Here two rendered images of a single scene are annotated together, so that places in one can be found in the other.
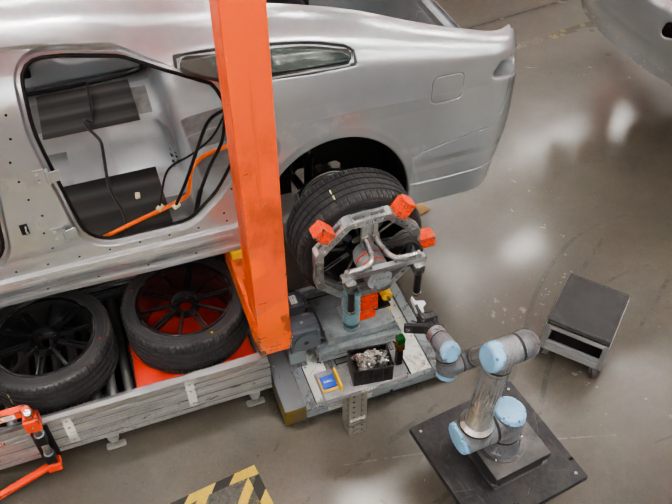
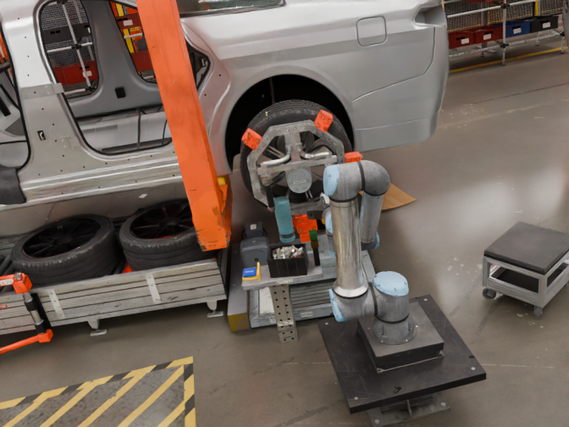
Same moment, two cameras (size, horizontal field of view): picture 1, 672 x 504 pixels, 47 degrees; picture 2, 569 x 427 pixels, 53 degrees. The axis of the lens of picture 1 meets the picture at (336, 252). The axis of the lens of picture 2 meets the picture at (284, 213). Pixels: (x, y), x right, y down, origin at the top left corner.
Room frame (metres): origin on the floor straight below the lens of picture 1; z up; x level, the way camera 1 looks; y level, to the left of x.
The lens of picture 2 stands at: (-0.17, -1.15, 2.11)
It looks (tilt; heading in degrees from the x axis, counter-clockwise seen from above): 27 degrees down; 22
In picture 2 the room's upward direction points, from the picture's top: 10 degrees counter-clockwise
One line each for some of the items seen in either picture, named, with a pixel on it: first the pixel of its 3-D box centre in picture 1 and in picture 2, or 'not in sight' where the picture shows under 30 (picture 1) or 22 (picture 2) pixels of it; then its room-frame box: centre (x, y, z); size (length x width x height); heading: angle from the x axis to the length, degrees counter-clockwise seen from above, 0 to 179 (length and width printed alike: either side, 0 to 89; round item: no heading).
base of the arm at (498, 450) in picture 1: (501, 435); (392, 319); (1.86, -0.76, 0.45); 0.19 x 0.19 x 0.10
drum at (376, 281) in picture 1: (371, 264); (298, 174); (2.55, -0.17, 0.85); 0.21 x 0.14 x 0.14; 20
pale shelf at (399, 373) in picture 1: (360, 376); (282, 273); (2.19, -0.12, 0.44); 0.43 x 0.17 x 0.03; 110
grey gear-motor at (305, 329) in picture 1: (294, 321); (258, 251); (2.69, 0.23, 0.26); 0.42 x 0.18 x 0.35; 20
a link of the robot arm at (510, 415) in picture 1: (505, 419); (389, 295); (1.86, -0.75, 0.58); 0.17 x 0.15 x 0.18; 114
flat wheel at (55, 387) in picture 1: (49, 349); (68, 252); (2.40, 1.47, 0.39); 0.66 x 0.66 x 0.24
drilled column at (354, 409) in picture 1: (354, 403); (283, 307); (2.18, -0.09, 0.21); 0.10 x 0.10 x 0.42; 20
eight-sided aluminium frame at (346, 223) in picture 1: (366, 254); (297, 169); (2.62, -0.15, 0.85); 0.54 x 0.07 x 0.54; 110
